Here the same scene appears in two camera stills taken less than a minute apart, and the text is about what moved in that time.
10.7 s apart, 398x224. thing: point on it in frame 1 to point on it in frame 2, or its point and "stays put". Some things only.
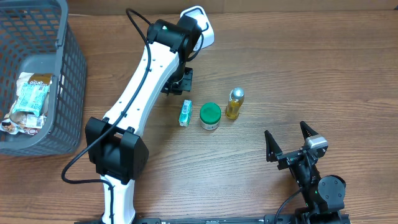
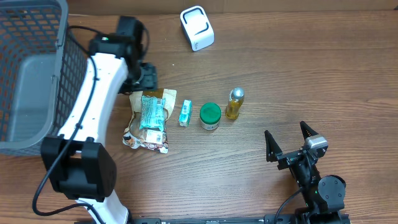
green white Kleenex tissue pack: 185,113 stays put
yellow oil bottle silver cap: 236,98 stays put
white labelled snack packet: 23,121 to 154,139
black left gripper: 185,85 to 149,81
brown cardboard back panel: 160,6 stays put
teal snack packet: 31,98 to 152,112
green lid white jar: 209,116 stays put
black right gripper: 274,150 stays put
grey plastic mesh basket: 37,37 stays put
